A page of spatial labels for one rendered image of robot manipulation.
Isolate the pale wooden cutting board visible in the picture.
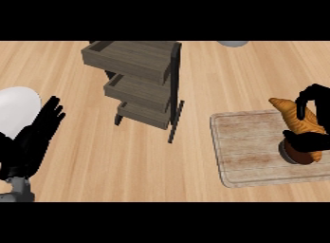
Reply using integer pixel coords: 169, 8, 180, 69
208, 108, 330, 189

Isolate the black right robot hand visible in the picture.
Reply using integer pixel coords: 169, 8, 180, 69
282, 83, 330, 152

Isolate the golden brown croissant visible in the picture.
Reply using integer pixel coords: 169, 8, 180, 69
267, 97, 327, 166

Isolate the grey round object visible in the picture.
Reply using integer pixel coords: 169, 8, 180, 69
217, 40, 251, 48

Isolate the grey wooden tiered basket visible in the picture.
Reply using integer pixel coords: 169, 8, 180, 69
81, 40, 186, 144

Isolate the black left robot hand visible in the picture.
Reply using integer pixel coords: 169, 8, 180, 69
0, 95, 68, 181

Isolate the white oval plate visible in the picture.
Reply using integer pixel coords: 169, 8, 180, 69
0, 86, 43, 140

